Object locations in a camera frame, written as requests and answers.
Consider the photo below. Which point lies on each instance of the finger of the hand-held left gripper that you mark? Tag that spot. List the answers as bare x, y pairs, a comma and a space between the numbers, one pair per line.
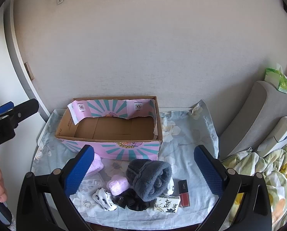
1, 108
25, 112

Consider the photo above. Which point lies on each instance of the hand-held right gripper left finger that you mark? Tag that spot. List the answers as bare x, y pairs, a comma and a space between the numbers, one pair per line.
79, 170

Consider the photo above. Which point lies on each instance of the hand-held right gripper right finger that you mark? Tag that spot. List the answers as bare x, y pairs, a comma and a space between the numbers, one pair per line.
208, 173

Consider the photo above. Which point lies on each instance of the pink fluffy wristband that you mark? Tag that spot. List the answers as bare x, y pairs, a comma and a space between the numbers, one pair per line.
118, 185
93, 164

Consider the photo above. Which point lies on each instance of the clear plastic floss pick box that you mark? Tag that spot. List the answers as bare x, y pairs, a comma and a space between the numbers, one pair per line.
90, 185

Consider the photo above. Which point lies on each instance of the red lipstick tube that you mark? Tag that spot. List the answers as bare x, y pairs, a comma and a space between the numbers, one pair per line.
183, 195

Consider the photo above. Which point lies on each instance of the pink printed cardboard box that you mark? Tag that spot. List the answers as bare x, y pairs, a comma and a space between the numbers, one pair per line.
114, 130

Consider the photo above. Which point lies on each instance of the dark grey plush headband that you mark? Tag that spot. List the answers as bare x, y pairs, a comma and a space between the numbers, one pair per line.
148, 178

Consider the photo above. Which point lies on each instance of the white black-spotted sock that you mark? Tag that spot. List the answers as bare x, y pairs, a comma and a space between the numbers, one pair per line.
171, 187
103, 198

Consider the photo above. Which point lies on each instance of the brown latch plate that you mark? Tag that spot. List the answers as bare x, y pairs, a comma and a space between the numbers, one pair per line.
29, 71

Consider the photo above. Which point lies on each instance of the small black box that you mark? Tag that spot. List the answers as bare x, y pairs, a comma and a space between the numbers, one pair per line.
120, 201

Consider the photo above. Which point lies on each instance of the printed white card pack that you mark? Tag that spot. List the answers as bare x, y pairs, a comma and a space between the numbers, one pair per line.
166, 204

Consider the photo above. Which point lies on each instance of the yellow floral blanket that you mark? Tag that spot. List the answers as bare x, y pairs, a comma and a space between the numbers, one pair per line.
266, 173

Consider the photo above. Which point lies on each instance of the black hair scrunchie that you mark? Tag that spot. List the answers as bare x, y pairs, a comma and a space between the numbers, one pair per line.
137, 203

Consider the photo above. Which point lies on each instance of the grey wedge cushion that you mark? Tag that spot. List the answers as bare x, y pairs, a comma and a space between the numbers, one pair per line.
254, 115

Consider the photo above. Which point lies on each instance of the white pillow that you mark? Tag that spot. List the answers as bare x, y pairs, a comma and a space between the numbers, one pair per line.
278, 132

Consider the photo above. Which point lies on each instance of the green tissue pack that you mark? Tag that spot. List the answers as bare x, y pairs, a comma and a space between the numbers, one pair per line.
278, 79

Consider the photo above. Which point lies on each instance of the white curved door frame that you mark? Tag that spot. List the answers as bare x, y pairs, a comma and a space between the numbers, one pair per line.
13, 53

